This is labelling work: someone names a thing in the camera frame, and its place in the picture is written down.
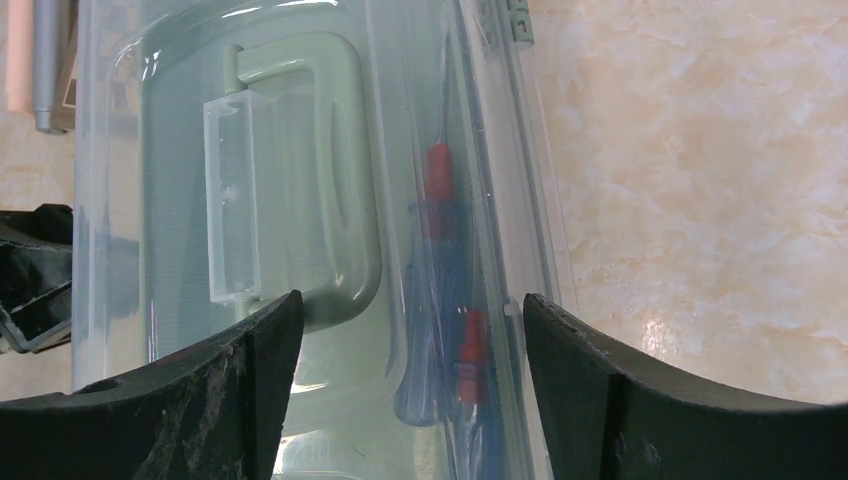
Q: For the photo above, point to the pink microphone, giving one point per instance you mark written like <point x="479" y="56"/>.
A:
<point x="19" y="57"/>

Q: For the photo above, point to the wooden chessboard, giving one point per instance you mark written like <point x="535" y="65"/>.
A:
<point x="64" y="107"/>

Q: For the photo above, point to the blue handle screwdriver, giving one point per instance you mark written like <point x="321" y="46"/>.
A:
<point x="421" y="399"/>

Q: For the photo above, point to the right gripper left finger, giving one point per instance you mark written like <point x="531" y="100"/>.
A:
<point x="212" y="410"/>

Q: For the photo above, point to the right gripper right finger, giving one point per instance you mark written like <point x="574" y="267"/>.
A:
<point x="611" y="411"/>

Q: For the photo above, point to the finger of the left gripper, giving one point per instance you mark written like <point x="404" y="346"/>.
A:
<point x="36" y="278"/>

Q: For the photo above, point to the green plastic toolbox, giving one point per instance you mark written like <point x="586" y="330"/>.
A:
<point x="520" y="21"/>

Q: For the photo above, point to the red blue screwdriver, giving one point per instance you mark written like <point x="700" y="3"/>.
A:
<point x="478" y="430"/>

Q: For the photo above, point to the grey microphone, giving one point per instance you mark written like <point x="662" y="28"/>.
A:
<point x="49" y="39"/>

